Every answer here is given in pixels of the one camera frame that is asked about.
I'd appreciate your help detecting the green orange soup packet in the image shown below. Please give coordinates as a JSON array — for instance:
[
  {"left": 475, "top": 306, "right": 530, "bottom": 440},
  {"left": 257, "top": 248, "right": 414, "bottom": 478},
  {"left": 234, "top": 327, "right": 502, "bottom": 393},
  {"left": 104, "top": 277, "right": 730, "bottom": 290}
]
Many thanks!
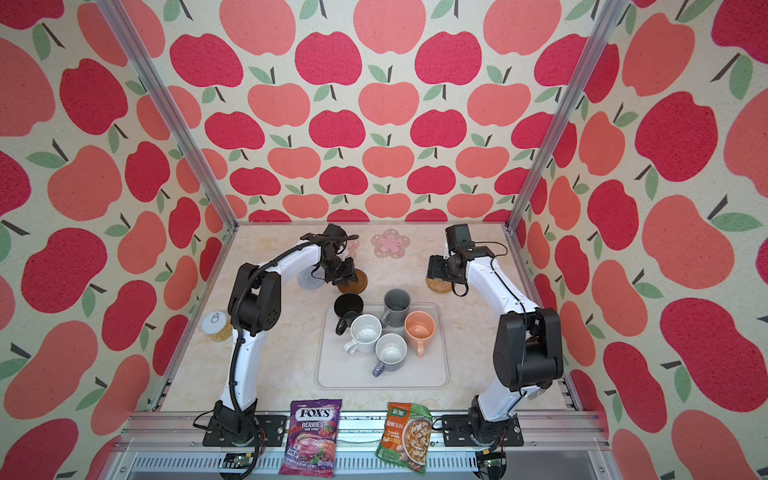
[{"left": 376, "top": 402, "right": 433, "bottom": 474}]

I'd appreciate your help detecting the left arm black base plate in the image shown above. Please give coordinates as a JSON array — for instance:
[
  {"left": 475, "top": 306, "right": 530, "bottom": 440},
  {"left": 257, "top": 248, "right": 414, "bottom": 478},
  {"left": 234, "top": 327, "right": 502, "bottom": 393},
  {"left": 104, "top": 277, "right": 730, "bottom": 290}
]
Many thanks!
[{"left": 202, "top": 414, "right": 288, "bottom": 448}]

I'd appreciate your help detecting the aluminium frame post left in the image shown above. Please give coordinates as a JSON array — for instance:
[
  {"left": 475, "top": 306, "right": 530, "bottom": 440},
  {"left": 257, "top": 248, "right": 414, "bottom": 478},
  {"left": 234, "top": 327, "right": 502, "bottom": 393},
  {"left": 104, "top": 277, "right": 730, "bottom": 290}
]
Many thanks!
[{"left": 96, "top": 1, "right": 239, "bottom": 232}]

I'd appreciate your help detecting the pink flower silicone coaster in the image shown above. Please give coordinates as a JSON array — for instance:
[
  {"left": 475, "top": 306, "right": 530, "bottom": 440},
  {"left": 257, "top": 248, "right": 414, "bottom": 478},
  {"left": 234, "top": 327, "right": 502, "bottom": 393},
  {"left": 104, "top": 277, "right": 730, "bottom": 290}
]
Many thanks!
[{"left": 371, "top": 229, "right": 410, "bottom": 259}]

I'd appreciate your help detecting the orange pink mug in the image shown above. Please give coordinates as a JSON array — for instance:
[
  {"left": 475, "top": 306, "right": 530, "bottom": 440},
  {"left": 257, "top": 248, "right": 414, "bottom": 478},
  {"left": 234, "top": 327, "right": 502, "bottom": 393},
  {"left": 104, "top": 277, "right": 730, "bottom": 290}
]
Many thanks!
[{"left": 404, "top": 311, "right": 437, "bottom": 358}]

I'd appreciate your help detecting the round grey coaster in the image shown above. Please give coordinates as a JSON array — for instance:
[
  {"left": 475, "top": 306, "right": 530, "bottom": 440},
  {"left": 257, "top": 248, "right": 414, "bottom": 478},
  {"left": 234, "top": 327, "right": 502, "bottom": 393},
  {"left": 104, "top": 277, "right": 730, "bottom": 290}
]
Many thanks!
[{"left": 297, "top": 266, "right": 325, "bottom": 290}]

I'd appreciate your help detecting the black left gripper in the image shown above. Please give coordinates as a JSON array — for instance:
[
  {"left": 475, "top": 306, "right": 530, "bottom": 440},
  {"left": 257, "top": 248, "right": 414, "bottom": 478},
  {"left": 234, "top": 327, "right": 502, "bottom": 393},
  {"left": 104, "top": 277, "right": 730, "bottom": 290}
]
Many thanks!
[{"left": 320, "top": 257, "right": 360, "bottom": 286}]

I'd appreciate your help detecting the black mug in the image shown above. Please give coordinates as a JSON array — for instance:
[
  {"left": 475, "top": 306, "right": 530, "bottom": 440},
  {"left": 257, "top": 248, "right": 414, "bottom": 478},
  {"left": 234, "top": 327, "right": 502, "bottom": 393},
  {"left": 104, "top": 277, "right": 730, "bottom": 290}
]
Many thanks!
[{"left": 334, "top": 293, "right": 364, "bottom": 336}]

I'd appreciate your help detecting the aluminium frame post right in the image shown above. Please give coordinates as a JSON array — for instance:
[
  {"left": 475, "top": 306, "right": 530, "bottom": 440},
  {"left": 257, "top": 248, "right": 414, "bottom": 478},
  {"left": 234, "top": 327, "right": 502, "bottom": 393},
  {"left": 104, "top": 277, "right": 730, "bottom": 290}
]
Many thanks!
[{"left": 505, "top": 0, "right": 630, "bottom": 234}]

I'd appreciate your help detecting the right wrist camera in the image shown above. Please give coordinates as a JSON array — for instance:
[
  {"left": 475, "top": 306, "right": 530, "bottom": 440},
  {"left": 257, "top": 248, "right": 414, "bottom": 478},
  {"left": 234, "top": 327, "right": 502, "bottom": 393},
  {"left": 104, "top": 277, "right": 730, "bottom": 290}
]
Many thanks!
[{"left": 445, "top": 224, "right": 475, "bottom": 255}]

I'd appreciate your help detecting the light grey tray mat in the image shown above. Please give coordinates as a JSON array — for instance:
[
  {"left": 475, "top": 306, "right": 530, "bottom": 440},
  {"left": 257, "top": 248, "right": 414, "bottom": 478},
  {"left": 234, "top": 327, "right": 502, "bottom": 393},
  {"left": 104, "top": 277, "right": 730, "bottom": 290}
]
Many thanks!
[{"left": 314, "top": 302, "right": 451, "bottom": 390}]

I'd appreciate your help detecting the purple Fox's berries candy bag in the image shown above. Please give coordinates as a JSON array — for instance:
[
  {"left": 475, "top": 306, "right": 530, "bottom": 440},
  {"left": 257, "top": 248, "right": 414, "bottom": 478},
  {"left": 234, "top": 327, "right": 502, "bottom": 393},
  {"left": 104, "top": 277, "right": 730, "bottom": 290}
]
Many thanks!
[{"left": 278, "top": 399, "right": 342, "bottom": 478}]

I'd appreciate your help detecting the aluminium front frame rail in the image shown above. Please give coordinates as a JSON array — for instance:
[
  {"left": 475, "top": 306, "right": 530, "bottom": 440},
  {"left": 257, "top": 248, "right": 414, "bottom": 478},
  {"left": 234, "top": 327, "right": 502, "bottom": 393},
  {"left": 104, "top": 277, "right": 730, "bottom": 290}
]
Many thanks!
[{"left": 97, "top": 410, "right": 621, "bottom": 479}]

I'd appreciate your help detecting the aluminium frame post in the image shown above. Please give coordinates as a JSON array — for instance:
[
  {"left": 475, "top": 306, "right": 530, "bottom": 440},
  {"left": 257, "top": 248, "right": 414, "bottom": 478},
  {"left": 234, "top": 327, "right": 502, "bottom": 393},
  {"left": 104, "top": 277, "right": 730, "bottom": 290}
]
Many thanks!
[
  {"left": 96, "top": 1, "right": 239, "bottom": 232},
  {"left": 505, "top": 0, "right": 630, "bottom": 234}
]

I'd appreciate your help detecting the round woven rattan coaster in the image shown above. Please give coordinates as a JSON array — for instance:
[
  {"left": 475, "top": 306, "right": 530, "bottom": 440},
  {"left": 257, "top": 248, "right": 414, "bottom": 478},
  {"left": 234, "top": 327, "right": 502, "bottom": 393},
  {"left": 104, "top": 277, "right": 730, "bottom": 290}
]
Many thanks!
[{"left": 426, "top": 277, "right": 453, "bottom": 294}]

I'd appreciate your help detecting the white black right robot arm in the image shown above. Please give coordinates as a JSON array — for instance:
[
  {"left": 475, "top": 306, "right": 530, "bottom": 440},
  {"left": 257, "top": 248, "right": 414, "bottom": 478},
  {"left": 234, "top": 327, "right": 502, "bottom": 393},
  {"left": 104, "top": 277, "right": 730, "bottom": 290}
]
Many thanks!
[{"left": 427, "top": 254, "right": 564, "bottom": 444}]

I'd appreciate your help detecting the white mug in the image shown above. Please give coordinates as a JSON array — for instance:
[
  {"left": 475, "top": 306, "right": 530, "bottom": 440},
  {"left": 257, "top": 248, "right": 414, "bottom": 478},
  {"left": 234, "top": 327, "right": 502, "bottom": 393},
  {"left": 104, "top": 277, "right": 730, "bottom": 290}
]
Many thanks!
[{"left": 344, "top": 314, "right": 383, "bottom": 355}]

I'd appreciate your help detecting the black corrugated cable conduit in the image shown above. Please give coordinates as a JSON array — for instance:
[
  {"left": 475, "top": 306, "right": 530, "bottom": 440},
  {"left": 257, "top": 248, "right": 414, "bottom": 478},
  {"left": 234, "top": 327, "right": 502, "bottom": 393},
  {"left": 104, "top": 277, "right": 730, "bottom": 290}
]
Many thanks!
[{"left": 230, "top": 232, "right": 360, "bottom": 480}]

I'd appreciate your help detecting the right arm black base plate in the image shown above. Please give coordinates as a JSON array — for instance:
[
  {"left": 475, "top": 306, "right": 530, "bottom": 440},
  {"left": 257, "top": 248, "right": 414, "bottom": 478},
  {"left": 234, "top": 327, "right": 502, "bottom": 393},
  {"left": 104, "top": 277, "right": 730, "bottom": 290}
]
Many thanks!
[{"left": 440, "top": 414, "right": 525, "bottom": 450}]

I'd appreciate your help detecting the round brown wooden coaster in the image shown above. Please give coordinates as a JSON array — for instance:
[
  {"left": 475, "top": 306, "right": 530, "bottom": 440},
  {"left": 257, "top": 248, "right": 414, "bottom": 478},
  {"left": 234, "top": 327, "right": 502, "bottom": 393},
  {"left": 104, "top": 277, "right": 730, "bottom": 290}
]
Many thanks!
[{"left": 337, "top": 269, "right": 368, "bottom": 295}]

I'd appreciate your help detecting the yellow jar white lid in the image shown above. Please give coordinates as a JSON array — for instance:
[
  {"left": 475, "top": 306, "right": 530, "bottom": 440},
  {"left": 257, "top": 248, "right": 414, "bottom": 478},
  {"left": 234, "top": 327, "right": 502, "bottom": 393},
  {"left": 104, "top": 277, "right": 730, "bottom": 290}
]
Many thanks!
[{"left": 200, "top": 311, "right": 233, "bottom": 342}]

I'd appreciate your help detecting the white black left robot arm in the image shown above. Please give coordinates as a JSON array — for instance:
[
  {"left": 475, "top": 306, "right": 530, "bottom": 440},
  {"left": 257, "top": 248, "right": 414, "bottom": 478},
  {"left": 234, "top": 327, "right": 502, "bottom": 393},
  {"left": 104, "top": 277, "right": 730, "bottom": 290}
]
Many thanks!
[{"left": 212, "top": 233, "right": 358, "bottom": 438}]

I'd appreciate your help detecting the lavender mug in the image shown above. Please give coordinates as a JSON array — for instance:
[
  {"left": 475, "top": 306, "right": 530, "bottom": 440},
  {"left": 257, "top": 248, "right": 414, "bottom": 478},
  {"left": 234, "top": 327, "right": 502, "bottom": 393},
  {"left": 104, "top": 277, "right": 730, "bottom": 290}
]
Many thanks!
[{"left": 372, "top": 333, "right": 408, "bottom": 377}]

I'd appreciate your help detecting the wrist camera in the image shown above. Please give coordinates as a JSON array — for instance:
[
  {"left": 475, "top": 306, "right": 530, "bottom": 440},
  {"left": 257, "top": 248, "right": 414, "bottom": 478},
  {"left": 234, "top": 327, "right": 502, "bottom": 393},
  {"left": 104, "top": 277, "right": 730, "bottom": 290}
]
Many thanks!
[
  {"left": 445, "top": 224, "right": 475, "bottom": 255},
  {"left": 322, "top": 223, "right": 346, "bottom": 243}
]

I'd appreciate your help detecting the grey mug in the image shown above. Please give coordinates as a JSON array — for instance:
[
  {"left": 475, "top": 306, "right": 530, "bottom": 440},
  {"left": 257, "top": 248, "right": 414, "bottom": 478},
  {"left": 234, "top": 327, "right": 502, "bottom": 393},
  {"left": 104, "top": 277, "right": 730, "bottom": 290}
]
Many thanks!
[{"left": 380, "top": 288, "right": 411, "bottom": 328}]

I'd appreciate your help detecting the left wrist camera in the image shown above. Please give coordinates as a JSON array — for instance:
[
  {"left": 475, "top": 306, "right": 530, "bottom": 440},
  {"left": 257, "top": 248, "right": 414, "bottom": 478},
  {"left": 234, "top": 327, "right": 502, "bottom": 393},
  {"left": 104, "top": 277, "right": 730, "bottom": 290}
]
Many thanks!
[{"left": 322, "top": 223, "right": 346, "bottom": 243}]

